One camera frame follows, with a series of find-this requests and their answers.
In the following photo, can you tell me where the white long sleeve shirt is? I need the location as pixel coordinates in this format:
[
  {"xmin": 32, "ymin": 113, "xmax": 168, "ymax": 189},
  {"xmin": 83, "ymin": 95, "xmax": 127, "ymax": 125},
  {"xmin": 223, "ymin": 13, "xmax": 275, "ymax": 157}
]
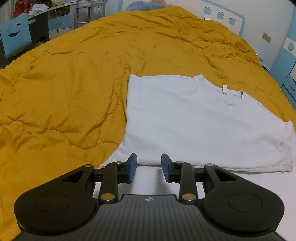
[{"xmin": 99, "ymin": 74, "xmax": 296, "ymax": 227}]

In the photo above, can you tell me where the mustard yellow quilt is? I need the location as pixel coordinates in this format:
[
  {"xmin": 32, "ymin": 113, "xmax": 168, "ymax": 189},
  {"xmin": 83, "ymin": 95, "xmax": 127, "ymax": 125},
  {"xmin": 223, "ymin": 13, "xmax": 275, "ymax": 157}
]
[{"xmin": 1, "ymin": 6, "xmax": 295, "ymax": 240}]

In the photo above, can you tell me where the blue white wardrobe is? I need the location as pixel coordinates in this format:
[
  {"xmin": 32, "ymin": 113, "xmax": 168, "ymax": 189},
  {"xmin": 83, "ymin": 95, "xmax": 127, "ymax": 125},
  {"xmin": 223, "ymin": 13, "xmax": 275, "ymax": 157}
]
[{"xmin": 268, "ymin": 27, "xmax": 296, "ymax": 103}]

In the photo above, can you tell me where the blue white drawer unit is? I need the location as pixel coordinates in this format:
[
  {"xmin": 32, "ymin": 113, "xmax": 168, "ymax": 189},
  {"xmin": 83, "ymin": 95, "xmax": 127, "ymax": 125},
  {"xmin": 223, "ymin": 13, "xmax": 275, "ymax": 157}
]
[{"xmin": 48, "ymin": 15, "xmax": 72, "ymax": 40}]

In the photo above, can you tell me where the white blue headboard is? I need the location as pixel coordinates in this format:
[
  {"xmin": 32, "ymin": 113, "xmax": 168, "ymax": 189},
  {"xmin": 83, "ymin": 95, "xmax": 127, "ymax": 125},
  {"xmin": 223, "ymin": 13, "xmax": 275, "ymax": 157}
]
[{"xmin": 119, "ymin": 0, "xmax": 246, "ymax": 38}]

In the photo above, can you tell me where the desk with shelves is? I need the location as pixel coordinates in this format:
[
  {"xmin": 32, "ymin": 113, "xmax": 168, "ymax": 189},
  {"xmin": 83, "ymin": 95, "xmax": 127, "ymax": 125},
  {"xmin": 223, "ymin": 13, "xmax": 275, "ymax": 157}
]
[{"xmin": 28, "ymin": 1, "xmax": 77, "ymax": 45}]

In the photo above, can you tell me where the blue smiley face chair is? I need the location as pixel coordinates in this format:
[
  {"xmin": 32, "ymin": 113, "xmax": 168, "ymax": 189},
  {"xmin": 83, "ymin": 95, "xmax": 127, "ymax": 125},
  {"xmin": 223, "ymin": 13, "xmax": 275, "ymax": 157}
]
[{"xmin": 1, "ymin": 13, "xmax": 36, "ymax": 59}]

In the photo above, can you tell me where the blue pillow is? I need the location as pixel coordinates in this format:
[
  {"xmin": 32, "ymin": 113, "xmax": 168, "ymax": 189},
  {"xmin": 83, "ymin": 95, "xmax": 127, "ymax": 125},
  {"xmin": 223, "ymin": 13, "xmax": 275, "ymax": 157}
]
[{"xmin": 125, "ymin": 1, "xmax": 153, "ymax": 11}]

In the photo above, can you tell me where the red bag on desk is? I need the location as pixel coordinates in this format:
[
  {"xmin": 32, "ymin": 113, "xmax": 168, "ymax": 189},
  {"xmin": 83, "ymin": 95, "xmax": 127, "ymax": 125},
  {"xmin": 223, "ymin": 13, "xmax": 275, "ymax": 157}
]
[{"xmin": 13, "ymin": 0, "xmax": 32, "ymax": 18}]

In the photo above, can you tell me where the beige wall switch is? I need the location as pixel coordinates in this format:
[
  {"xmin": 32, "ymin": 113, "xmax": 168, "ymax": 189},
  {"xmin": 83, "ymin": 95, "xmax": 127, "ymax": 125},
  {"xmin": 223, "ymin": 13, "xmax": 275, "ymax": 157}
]
[{"xmin": 262, "ymin": 32, "xmax": 271, "ymax": 43}]

